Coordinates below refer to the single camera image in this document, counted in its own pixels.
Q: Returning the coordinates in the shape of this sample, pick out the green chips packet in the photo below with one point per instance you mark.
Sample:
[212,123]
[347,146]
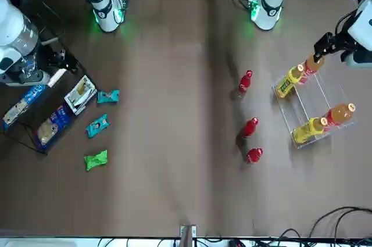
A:
[96,160]

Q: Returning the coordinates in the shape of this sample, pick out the white and yellow snack packet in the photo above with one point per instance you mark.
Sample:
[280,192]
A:
[80,93]

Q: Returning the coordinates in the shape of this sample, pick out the long blue biscuit packet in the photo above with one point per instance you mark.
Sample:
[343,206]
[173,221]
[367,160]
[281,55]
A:
[26,103]

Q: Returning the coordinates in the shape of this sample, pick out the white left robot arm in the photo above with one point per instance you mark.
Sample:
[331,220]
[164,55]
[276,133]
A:
[270,3]

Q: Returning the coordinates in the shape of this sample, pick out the orange tea bottle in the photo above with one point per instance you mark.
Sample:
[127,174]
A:
[338,116]
[312,67]

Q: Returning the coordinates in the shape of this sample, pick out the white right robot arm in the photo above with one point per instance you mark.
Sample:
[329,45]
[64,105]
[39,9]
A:
[107,5]

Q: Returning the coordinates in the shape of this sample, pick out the silver metal camera post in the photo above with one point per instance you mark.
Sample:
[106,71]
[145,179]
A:
[188,236]

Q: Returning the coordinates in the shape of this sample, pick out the blue snack bag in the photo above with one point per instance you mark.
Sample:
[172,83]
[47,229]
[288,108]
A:
[50,129]

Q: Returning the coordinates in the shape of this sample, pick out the red cola bottle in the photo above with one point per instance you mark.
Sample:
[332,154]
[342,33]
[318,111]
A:
[250,128]
[245,84]
[254,155]

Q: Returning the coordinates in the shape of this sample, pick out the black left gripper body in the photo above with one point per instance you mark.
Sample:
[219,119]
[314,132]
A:
[323,47]

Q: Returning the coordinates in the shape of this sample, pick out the white cardboard box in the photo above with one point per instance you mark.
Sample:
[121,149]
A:
[56,78]

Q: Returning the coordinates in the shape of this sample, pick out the teal chips packet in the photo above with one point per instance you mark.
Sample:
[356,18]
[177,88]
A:
[97,126]
[107,96]

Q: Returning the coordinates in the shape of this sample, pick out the yellow drink bottle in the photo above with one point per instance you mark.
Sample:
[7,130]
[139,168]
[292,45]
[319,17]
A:
[306,132]
[287,82]

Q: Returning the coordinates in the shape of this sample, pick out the clear acrylic bottle shelf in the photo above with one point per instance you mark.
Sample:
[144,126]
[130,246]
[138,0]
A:
[316,104]

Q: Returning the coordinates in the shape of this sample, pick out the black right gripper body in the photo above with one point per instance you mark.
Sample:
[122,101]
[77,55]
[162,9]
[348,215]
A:
[48,58]

